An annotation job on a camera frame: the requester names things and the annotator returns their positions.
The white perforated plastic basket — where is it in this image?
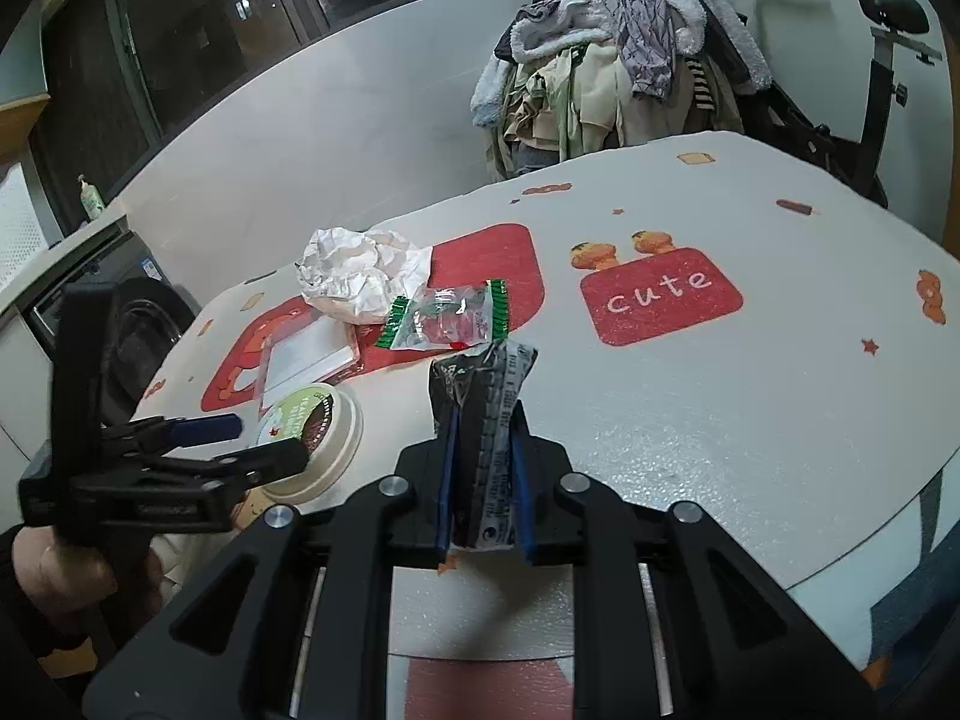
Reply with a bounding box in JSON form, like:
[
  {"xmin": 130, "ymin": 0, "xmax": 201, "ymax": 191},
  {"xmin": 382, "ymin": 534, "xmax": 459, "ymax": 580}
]
[{"xmin": 0, "ymin": 163, "xmax": 47, "ymax": 289}]

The white counter top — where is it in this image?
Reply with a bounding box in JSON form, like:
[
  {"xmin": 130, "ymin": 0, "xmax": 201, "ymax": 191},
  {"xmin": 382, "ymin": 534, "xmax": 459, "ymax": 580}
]
[{"xmin": 0, "ymin": 202, "xmax": 128, "ymax": 316}]

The person's left hand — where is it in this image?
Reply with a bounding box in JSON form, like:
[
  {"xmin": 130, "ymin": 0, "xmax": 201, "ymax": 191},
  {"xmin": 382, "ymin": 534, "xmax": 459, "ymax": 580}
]
[{"xmin": 10, "ymin": 527, "xmax": 119, "ymax": 621}]

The green red clear wrapper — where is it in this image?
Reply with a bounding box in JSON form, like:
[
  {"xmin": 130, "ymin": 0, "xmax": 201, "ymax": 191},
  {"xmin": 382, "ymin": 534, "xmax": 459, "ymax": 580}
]
[{"xmin": 376, "ymin": 280, "xmax": 509, "ymax": 353}]

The patterned foam table mat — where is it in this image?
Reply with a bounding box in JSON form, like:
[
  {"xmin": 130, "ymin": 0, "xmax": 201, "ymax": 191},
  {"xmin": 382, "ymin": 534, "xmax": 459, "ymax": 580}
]
[{"xmin": 137, "ymin": 133, "xmax": 958, "ymax": 718}]

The dark grey washing machine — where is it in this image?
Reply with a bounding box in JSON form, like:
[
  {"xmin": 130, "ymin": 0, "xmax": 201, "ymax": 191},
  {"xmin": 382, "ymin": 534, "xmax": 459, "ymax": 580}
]
[{"xmin": 16, "ymin": 226, "xmax": 199, "ymax": 426}]

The clear flat plastic case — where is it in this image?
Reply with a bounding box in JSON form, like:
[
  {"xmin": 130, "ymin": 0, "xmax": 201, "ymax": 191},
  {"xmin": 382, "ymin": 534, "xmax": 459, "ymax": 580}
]
[{"xmin": 256, "ymin": 307, "xmax": 359, "ymax": 416}]

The black patterned snack bag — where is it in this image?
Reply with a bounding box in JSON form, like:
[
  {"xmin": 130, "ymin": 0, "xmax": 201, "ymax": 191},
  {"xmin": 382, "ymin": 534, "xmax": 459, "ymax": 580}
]
[{"xmin": 428, "ymin": 340, "xmax": 537, "ymax": 551}]

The pile of clothes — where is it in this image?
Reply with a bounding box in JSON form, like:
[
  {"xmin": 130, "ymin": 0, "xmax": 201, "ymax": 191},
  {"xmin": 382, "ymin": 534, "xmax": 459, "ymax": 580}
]
[{"xmin": 470, "ymin": 0, "xmax": 773, "ymax": 181}]

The green soap pump bottle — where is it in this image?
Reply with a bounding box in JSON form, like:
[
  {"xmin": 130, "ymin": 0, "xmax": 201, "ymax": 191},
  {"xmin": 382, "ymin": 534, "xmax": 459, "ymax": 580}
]
[{"xmin": 78, "ymin": 174, "xmax": 106, "ymax": 221}]

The black exercise bike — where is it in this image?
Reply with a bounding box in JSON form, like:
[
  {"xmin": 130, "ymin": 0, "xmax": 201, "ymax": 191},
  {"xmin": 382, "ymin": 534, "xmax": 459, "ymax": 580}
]
[{"xmin": 729, "ymin": 0, "xmax": 953, "ymax": 232}]

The white paper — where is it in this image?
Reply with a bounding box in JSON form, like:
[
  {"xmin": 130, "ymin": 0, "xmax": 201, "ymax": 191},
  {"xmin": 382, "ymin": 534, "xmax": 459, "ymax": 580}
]
[{"xmin": 295, "ymin": 227, "xmax": 433, "ymax": 325}]

